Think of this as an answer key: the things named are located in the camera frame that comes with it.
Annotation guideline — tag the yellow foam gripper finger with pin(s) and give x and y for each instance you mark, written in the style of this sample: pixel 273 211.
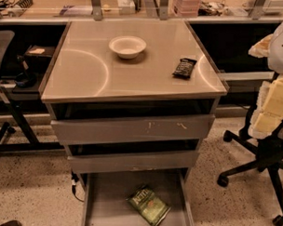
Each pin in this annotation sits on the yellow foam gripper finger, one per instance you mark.
pixel 261 49
pixel 269 112

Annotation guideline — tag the green jalapeno chip bag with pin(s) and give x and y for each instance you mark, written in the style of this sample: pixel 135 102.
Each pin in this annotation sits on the green jalapeno chip bag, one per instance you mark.
pixel 149 205

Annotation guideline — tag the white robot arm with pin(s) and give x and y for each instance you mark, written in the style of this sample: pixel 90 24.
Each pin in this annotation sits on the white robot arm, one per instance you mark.
pixel 275 57

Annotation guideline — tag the grey middle drawer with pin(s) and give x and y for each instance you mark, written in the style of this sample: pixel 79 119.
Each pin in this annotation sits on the grey middle drawer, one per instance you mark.
pixel 132 161

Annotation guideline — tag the grey drawer cabinet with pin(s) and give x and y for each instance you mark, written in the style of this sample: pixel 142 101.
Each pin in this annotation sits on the grey drawer cabinet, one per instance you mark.
pixel 89 81

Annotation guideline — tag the grey top drawer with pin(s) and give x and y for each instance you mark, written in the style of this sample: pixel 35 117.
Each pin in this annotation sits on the grey top drawer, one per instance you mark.
pixel 130 129

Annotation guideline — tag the grey open bottom drawer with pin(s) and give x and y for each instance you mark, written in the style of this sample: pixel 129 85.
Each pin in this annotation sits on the grey open bottom drawer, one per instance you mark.
pixel 107 193

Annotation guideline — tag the white device on bench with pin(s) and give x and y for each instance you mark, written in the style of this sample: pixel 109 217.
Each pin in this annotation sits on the white device on bench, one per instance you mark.
pixel 273 6

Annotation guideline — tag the black office chair right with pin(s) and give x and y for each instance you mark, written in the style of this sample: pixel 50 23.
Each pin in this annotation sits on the black office chair right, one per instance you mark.
pixel 268 155

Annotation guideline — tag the dark snack bar wrapper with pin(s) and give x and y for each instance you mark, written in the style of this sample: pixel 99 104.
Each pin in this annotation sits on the dark snack bar wrapper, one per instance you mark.
pixel 185 68

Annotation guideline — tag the pink stacked containers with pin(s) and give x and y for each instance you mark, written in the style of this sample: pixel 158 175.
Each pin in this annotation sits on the pink stacked containers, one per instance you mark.
pixel 186 8

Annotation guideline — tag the white ceramic bowl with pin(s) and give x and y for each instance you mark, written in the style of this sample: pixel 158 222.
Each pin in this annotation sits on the white ceramic bowl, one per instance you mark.
pixel 127 47

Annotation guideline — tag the white tissue box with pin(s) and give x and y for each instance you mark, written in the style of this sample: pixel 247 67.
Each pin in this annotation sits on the white tissue box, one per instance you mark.
pixel 126 7

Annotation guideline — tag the black box with label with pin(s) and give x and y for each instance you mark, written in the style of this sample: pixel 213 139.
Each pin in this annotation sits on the black box with label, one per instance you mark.
pixel 38 58

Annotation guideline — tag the black coiled tool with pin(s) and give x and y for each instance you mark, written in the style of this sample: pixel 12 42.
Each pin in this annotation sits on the black coiled tool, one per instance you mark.
pixel 19 8

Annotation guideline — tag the long grey workbench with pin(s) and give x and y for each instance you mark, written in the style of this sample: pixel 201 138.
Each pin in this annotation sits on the long grey workbench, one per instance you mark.
pixel 159 12

